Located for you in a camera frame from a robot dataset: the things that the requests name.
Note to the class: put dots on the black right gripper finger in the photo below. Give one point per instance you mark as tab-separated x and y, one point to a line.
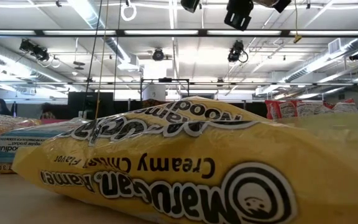
238	14
190	4

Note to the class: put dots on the red Maruchan ramen pack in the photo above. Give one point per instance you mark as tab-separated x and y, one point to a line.
345	106
314	107
280	109

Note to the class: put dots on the yellow Maruchan ramen pack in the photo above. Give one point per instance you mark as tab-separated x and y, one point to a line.
166	149

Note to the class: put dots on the white air vent box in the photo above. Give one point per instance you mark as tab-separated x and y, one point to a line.
334	46

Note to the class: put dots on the white cylinder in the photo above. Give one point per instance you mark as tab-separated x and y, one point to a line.
154	92

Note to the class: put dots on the black partition curtain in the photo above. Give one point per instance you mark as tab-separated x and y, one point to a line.
256	109

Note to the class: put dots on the orange patterned tapestry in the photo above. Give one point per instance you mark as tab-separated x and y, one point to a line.
152	103

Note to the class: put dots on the black cabinet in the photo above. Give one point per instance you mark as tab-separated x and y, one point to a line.
76	105

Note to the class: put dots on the stack of orange packets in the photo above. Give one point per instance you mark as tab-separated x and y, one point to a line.
57	121

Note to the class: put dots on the black ceiling-mounted camera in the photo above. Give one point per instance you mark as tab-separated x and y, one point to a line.
158	55
235	49
356	56
36	51

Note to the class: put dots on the silver ventilation duct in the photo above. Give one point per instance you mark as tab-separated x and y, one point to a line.
89	15
309	67

